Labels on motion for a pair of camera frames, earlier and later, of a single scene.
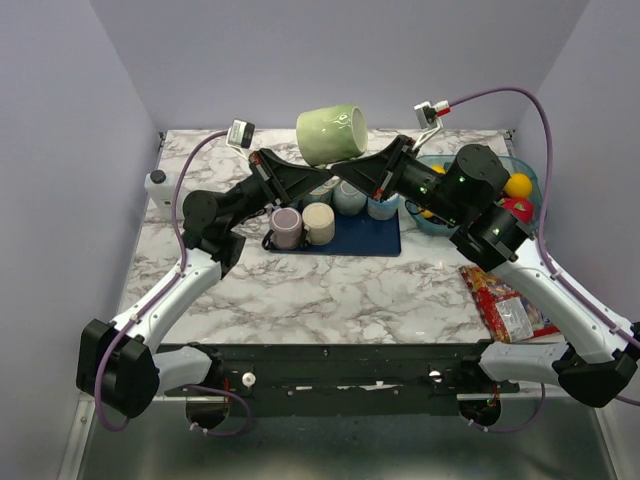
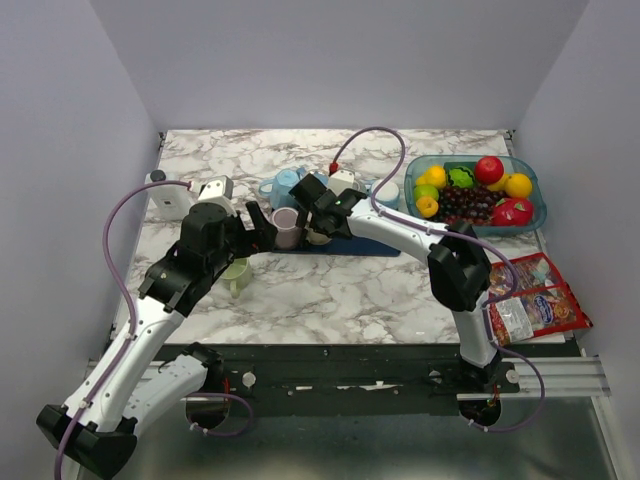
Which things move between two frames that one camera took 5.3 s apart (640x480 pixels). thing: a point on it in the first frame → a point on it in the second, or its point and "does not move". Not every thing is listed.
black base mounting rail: x=371 y=379 does not move
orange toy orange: x=518 y=186 does not move
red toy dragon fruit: x=521 y=208 does not move
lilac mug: x=285 y=231 does not move
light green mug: x=331 y=134 → x=237 y=275
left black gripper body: x=265 y=185 → x=242 y=242
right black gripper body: x=411 y=179 → x=313 y=224
